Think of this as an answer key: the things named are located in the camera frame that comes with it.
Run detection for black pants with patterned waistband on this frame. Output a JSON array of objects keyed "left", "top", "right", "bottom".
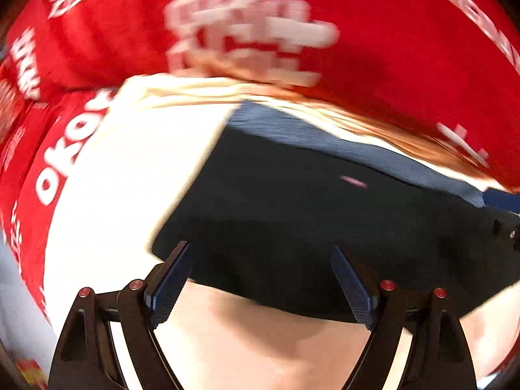
[{"left": 151, "top": 101, "right": 519, "bottom": 321}]

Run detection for large red cushion white lettering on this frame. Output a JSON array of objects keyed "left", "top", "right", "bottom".
[{"left": 1, "top": 0, "right": 519, "bottom": 321}]

